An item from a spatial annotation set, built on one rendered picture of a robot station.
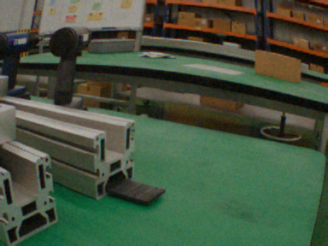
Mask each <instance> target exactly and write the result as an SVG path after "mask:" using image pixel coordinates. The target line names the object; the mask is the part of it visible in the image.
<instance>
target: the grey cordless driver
mask: <svg viewBox="0 0 328 246"><path fill-rule="evenodd" d="M91 35H92V33H91V31H90V30H89V29H88V28H85V26H84V27H82V26H69V27H67V26H65V27H63V28H61V29H58V30H57V31H55V32H54V34H52V36H51V37H50V41H49V48H50V53H51V54H52V55H54V56H56V57H58V56H59V57H60V58H61V59H60V62H58V68H57V75H56V87H55V91H56V93H55V100H54V101H53V102H51V103H50V105H56V106H60V107H66V108H72V109H79V110H83V111H87V112H88V110H87V107H86V106H85V105H83V98H82V97H73V83H74V75H75V69H76V61H77V57H80V56H82V51H81V50H84V49H85V48H86V47H87V46H89V44H90V42H91V40H92V37H91Z"/></svg>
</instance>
